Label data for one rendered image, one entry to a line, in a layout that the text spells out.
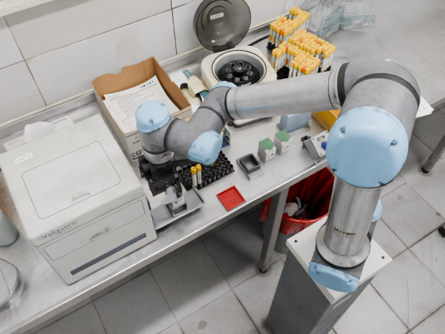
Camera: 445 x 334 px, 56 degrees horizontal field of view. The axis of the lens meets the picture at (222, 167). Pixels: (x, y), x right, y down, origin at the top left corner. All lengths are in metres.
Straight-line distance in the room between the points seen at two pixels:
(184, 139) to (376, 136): 0.42
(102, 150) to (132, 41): 0.58
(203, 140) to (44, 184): 0.41
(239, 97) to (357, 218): 0.35
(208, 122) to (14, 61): 0.76
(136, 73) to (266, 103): 0.78
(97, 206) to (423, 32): 1.59
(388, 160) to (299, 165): 0.79
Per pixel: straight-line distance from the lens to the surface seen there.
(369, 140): 0.64
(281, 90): 0.86
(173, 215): 1.24
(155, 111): 0.91
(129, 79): 1.58
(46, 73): 1.54
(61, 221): 1.02
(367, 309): 2.22
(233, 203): 1.32
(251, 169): 1.36
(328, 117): 1.49
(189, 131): 0.90
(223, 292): 2.13
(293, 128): 1.49
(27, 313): 1.29
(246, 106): 0.91
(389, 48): 1.96
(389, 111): 0.67
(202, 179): 1.35
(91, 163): 1.08
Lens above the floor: 2.02
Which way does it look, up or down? 55 degrees down
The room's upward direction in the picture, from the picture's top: 1 degrees clockwise
